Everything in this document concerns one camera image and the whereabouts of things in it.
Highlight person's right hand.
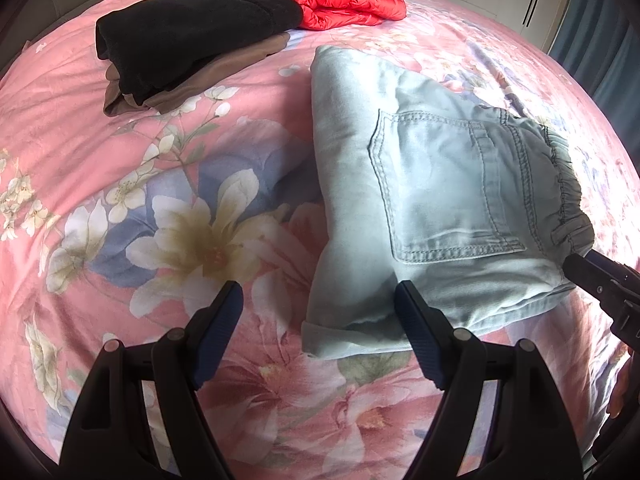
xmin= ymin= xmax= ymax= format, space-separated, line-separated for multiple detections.
xmin=606 ymin=360 xmax=633 ymax=421

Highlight pink floral blanket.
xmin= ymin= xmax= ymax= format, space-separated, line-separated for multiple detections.
xmin=0 ymin=0 xmax=640 ymax=480

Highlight light blue denim pants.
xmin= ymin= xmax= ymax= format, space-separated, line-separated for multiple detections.
xmin=301 ymin=45 xmax=596 ymax=361

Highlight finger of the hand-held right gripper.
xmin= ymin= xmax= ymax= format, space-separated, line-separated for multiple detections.
xmin=562 ymin=254 xmax=640 ymax=348
xmin=582 ymin=249 xmax=640 ymax=277

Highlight blue curtain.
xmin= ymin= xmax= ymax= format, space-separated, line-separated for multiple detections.
xmin=547 ymin=0 xmax=640 ymax=106

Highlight red puffer jacket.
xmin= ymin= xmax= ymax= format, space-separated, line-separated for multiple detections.
xmin=248 ymin=0 xmax=407 ymax=31

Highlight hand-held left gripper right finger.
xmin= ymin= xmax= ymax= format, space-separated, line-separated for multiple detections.
xmin=393 ymin=280 xmax=586 ymax=480

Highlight black folded garment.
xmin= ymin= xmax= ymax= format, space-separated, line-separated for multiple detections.
xmin=95 ymin=0 xmax=304 ymax=106

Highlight grey-brown bed headboard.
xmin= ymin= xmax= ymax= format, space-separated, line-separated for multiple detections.
xmin=0 ymin=0 xmax=186 ymax=76

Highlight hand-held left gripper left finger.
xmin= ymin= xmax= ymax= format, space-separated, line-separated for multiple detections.
xmin=59 ymin=280 xmax=245 ymax=480

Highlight brown folded garment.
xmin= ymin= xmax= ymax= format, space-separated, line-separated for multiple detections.
xmin=102 ymin=30 xmax=292 ymax=117

